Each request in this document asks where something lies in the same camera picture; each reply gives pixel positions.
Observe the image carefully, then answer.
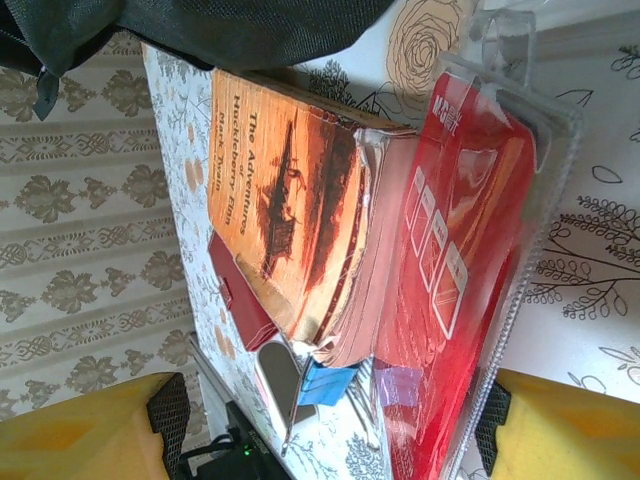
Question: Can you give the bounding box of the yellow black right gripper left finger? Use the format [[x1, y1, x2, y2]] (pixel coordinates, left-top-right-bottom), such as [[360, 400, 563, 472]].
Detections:
[[0, 372, 192, 480]]

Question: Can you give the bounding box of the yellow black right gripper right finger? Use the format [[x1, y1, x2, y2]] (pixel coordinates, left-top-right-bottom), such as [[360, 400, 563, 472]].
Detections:
[[474, 369, 640, 480]]

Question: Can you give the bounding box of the red blister pack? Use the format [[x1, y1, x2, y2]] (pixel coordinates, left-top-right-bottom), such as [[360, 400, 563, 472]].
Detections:
[[372, 4, 584, 480]]

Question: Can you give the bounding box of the dark red wallet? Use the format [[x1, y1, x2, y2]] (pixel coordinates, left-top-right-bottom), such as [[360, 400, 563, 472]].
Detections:
[[207, 232, 279, 351]]

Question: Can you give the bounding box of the blue binder clip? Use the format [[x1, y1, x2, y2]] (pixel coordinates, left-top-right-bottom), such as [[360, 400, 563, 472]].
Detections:
[[297, 359, 384, 451]]

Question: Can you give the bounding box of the orange paperback book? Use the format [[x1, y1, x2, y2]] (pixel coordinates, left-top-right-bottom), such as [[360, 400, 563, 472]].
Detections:
[[205, 67, 419, 371]]

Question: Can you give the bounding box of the black backpack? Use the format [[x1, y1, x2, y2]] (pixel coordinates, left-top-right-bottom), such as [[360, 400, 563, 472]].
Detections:
[[0, 0, 396, 121]]

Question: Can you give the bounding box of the floral patterned table cover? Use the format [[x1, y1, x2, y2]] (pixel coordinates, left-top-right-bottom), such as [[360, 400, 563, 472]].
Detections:
[[142, 0, 640, 480]]

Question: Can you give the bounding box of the aluminium table side rail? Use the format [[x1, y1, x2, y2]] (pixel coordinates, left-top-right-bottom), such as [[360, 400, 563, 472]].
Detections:
[[187, 332, 241, 441]]

